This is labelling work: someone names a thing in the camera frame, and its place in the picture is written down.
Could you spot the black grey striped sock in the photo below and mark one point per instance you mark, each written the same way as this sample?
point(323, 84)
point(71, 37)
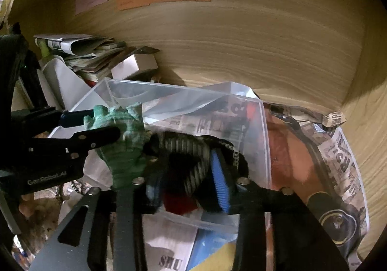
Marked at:
point(190, 156)

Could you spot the clear plastic box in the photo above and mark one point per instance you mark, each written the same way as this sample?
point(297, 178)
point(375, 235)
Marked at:
point(211, 113)

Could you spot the green knit glove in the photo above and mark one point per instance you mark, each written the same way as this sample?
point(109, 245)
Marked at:
point(127, 153)

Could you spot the stack of folded papers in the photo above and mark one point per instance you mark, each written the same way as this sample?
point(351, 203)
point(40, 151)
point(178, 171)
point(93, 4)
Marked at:
point(87, 53)

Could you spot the newspaper shelf liner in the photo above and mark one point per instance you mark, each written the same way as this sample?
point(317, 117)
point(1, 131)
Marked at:
point(332, 162)

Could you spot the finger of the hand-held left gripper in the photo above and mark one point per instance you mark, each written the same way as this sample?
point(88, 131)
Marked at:
point(90, 138)
point(75, 115)

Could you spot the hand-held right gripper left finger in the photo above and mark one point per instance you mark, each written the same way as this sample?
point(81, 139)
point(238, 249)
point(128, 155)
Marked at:
point(127, 222)

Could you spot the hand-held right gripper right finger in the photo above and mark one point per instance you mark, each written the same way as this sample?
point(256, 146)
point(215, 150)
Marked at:
point(220, 181)

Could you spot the blue and yellow paper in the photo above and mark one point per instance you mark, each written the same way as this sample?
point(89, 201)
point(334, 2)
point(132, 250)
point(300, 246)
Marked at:
point(211, 249)

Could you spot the small white cardboard box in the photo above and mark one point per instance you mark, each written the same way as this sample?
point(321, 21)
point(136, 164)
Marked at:
point(134, 65)

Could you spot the white plastic container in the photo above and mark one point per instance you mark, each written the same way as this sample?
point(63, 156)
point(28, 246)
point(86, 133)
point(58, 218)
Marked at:
point(63, 83)

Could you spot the red cloth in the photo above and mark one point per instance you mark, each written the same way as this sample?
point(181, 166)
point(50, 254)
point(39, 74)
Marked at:
point(180, 203)

